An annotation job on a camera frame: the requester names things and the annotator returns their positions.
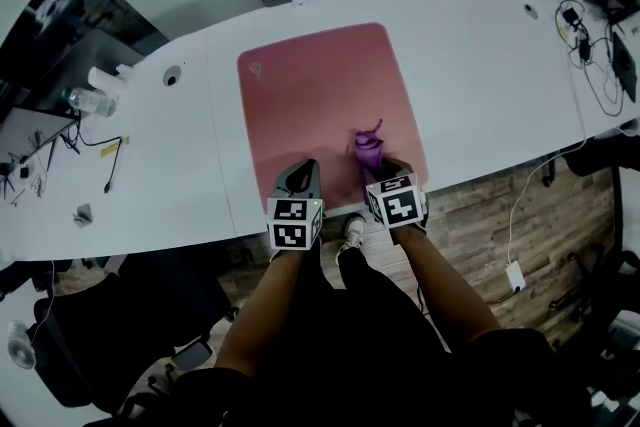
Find white charger block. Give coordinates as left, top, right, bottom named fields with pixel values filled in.
left=503, top=261, right=527, bottom=295

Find black tablet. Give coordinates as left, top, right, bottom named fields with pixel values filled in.
left=610, top=31, right=640, bottom=105

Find tangle of black cables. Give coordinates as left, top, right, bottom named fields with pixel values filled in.
left=553, top=0, right=626, bottom=119

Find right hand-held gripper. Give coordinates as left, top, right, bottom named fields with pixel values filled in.
left=360, top=157, right=431, bottom=246

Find pink rectangular mat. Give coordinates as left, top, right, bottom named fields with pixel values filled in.
left=236, top=21, right=430, bottom=211

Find person's black shirt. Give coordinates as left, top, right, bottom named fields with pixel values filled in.
left=174, top=264, right=594, bottom=427

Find black power cable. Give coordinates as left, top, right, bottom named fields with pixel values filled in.
left=74, top=119, right=124, bottom=195

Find tangle of thin wires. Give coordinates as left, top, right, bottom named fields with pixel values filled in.
left=27, top=129, right=49, bottom=199

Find white charging cable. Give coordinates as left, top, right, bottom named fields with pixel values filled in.
left=506, top=134, right=591, bottom=266

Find yellow label strip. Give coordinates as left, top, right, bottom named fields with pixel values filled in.
left=99, top=134, right=131, bottom=160

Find person's left forearm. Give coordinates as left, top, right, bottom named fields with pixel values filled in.
left=214, top=247, right=306, bottom=381

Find person's black trousers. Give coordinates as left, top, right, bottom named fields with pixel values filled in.
left=299, top=234, right=416, bottom=316

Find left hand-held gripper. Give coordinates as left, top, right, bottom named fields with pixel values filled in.
left=265, top=157, right=326, bottom=251

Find person's white shoe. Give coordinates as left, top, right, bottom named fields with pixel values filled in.
left=337, top=213, right=370, bottom=261

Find white desk fan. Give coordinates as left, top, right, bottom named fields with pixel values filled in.
left=6, top=320, right=37, bottom=371

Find small black tripod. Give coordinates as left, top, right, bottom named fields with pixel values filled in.
left=0, top=161, right=17, bottom=201

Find purple cloth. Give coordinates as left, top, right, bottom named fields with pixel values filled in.
left=346, top=117, right=386, bottom=184

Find person's right forearm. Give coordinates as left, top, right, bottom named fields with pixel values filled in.
left=397, top=224, right=503, bottom=349

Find clear bottle green cap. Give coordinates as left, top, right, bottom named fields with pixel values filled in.
left=61, top=86, right=119, bottom=119

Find thin white fan cable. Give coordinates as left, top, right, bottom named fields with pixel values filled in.
left=29, top=258, right=57, bottom=341

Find crumpled grey tissue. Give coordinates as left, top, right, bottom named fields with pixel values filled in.
left=72, top=202, right=95, bottom=229

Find black monitor stand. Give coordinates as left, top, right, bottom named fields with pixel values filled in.
left=44, top=134, right=81, bottom=174

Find white paper roll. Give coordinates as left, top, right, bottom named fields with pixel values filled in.
left=87, top=66, right=126, bottom=91

